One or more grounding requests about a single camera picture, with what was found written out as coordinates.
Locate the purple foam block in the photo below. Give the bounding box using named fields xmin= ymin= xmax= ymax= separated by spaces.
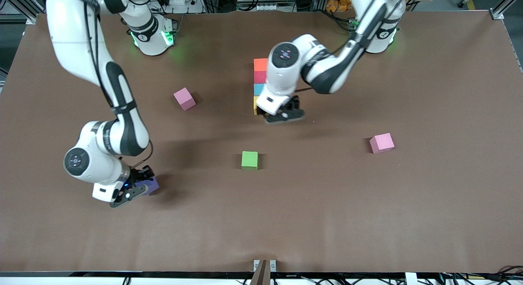
xmin=136 ymin=176 xmax=160 ymax=196

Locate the green foam block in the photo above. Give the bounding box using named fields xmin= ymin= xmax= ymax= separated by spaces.
xmin=241 ymin=151 xmax=259 ymax=171

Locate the light pink foam block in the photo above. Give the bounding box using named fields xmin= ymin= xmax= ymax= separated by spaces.
xmin=173 ymin=87 xmax=197 ymax=111
xmin=369 ymin=133 xmax=396 ymax=155

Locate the pile of orange objects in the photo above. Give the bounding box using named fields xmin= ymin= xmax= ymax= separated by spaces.
xmin=326 ymin=0 xmax=354 ymax=13

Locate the brown table cover mat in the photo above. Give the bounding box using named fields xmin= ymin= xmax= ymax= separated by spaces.
xmin=0 ymin=11 xmax=523 ymax=274

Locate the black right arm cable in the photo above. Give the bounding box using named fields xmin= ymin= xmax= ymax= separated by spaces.
xmin=141 ymin=140 xmax=154 ymax=168

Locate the aluminium frame profile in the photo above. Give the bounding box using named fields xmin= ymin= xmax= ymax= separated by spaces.
xmin=490 ymin=0 xmax=523 ymax=20
xmin=0 ymin=0 xmax=56 ymax=24

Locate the black cable bundle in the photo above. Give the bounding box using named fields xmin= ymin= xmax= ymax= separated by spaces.
xmin=439 ymin=267 xmax=523 ymax=285

